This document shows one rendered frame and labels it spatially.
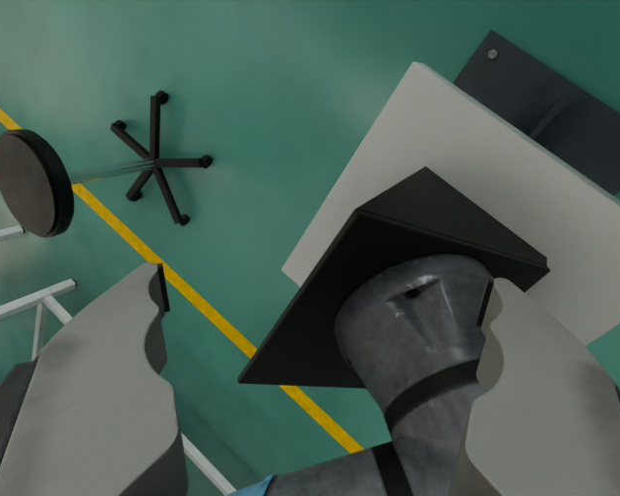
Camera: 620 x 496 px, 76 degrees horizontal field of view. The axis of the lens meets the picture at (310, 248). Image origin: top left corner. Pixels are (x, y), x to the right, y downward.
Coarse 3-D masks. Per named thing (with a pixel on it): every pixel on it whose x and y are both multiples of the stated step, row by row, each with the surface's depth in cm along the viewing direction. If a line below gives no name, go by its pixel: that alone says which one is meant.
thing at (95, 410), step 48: (144, 288) 10; (96, 336) 9; (144, 336) 9; (48, 384) 8; (96, 384) 8; (144, 384) 8; (48, 432) 7; (96, 432) 7; (144, 432) 7; (0, 480) 6; (48, 480) 6; (96, 480) 6; (144, 480) 6
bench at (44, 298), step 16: (48, 288) 227; (64, 288) 232; (16, 304) 212; (32, 304) 220; (48, 304) 222; (64, 320) 219; (32, 352) 256; (192, 448) 200; (208, 464) 198; (224, 480) 196
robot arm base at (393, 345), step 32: (448, 256) 32; (384, 288) 31; (416, 288) 31; (448, 288) 30; (480, 288) 31; (352, 320) 32; (384, 320) 30; (416, 320) 30; (448, 320) 29; (352, 352) 33; (384, 352) 30; (416, 352) 29; (448, 352) 28; (480, 352) 28; (384, 384) 30; (416, 384) 28; (448, 384) 27; (384, 416) 31
